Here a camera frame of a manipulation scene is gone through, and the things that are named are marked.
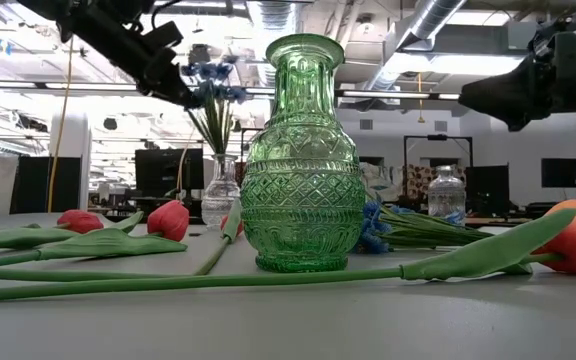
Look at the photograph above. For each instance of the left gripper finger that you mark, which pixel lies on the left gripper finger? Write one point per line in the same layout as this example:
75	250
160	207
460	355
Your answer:
165	91
173	75

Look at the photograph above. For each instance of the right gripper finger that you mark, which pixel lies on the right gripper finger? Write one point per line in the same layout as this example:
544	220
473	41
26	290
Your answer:
518	112
513	85

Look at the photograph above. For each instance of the red artificial tulip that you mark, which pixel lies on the red artificial tulip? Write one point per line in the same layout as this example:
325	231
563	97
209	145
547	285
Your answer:
168	220
231	222
80	221

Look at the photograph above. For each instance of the blue artificial flower bunch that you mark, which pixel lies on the blue artificial flower bunch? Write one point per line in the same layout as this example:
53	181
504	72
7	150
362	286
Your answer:
374	225
216	127

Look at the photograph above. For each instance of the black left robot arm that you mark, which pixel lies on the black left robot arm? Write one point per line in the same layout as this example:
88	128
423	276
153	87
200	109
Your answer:
68	7

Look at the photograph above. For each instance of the clear ribbed glass vase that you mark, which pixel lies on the clear ribbed glass vase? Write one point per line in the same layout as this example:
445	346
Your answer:
446	197

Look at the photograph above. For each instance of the clear round-bellied glass vase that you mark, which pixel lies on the clear round-bellied glass vase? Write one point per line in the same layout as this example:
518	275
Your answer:
220	195

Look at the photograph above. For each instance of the green patterned glass vase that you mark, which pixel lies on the green patterned glass vase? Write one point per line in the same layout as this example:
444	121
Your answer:
303	200

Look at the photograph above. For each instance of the small black monitor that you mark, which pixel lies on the small black monitor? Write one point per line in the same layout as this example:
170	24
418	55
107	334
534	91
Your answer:
563	172

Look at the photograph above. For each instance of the black computer monitor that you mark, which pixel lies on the black computer monitor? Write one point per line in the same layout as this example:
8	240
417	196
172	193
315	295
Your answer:
488	187
160	170

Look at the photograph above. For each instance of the patterned cushions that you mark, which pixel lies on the patterned cushions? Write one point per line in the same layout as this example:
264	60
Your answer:
418	182

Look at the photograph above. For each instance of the black upright panel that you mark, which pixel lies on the black upright panel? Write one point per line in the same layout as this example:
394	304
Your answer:
33	185

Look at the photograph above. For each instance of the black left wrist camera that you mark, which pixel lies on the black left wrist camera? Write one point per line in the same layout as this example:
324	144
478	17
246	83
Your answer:
164	37

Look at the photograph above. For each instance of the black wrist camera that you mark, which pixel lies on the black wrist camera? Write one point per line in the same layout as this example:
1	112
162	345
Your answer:
569	52
164	37

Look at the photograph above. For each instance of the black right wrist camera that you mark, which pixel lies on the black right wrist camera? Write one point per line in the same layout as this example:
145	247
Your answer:
569	52

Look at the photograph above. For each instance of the black metal frame stand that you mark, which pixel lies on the black metal frame stand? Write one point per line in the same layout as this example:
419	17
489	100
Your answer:
438	136

